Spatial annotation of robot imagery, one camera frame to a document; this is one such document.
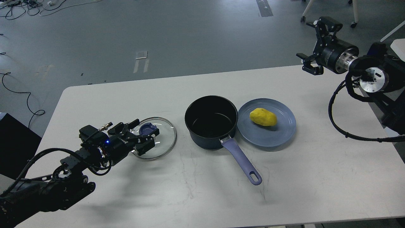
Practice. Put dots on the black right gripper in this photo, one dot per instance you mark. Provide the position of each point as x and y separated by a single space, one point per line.
335 55

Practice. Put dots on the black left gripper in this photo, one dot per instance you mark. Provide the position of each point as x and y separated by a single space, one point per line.
117 149

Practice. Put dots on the glass lid purple knob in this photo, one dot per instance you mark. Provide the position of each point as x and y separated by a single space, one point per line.
163 142

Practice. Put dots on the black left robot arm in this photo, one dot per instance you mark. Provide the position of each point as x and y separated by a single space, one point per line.
100 150

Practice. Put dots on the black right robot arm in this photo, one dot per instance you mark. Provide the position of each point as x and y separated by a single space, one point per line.
369 78

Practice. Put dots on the yellow potato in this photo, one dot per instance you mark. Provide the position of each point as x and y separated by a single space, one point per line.
263 117

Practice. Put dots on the white chair legs with casters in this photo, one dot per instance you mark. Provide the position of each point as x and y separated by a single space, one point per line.
352 3

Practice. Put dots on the white table leg with caster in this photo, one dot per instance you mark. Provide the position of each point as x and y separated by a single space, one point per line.
398 45

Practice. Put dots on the blue plate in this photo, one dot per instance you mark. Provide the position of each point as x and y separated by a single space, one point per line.
267 136

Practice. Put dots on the black box at left edge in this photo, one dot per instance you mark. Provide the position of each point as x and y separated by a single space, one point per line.
18 144

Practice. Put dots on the dark blue saucepan purple handle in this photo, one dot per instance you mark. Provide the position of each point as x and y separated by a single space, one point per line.
212 124

